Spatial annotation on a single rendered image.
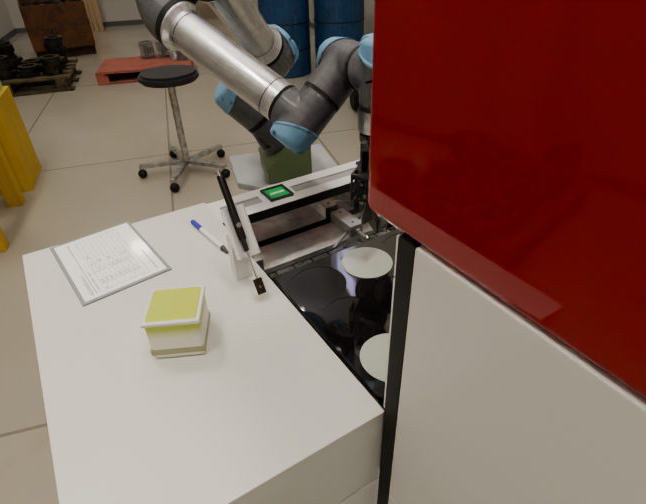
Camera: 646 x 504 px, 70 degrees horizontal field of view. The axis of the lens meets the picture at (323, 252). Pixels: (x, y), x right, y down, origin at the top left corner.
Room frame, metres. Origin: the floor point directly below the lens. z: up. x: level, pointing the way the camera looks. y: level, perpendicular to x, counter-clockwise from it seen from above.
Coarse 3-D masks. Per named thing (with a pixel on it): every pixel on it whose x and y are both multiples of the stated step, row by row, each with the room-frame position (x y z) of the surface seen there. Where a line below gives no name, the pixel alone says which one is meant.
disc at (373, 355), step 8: (376, 336) 0.53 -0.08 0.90; (384, 336) 0.53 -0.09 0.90; (368, 344) 0.51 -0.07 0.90; (376, 344) 0.51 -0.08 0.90; (384, 344) 0.51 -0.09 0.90; (360, 352) 0.50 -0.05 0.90; (368, 352) 0.50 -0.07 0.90; (376, 352) 0.50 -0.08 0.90; (384, 352) 0.50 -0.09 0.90; (360, 360) 0.48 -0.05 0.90; (368, 360) 0.48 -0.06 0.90; (376, 360) 0.48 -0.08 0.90; (384, 360) 0.48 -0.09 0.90; (368, 368) 0.47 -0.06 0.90; (376, 368) 0.47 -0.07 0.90; (384, 368) 0.47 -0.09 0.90; (376, 376) 0.45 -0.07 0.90; (384, 376) 0.45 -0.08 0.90
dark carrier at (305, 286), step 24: (384, 240) 0.81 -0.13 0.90; (312, 264) 0.73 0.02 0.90; (336, 264) 0.73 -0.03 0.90; (288, 288) 0.66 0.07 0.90; (312, 288) 0.66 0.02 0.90; (336, 288) 0.66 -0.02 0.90; (360, 288) 0.65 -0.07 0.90; (384, 288) 0.65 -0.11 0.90; (312, 312) 0.59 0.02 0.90; (336, 312) 0.59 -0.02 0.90; (360, 312) 0.59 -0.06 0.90; (384, 312) 0.59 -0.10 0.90; (336, 336) 0.53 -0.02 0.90; (360, 336) 0.53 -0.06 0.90; (384, 384) 0.44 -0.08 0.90
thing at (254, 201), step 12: (336, 168) 1.04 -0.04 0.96; (348, 168) 1.04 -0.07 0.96; (288, 180) 0.98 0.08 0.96; (300, 180) 0.98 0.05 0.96; (312, 180) 0.98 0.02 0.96; (324, 180) 0.98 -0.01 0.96; (336, 180) 0.97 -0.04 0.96; (348, 180) 0.97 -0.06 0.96; (252, 192) 0.93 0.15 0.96; (300, 192) 0.92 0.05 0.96; (312, 192) 0.92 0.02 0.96; (216, 204) 0.88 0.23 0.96; (252, 204) 0.88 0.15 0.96; (264, 204) 0.87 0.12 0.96; (276, 204) 0.87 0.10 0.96; (216, 216) 0.83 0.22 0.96
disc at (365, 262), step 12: (348, 252) 0.77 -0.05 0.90; (360, 252) 0.77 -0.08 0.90; (372, 252) 0.76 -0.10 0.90; (384, 252) 0.76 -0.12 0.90; (348, 264) 0.73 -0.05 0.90; (360, 264) 0.73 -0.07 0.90; (372, 264) 0.72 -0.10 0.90; (384, 264) 0.72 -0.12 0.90; (360, 276) 0.69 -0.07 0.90; (372, 276) 0.69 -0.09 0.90
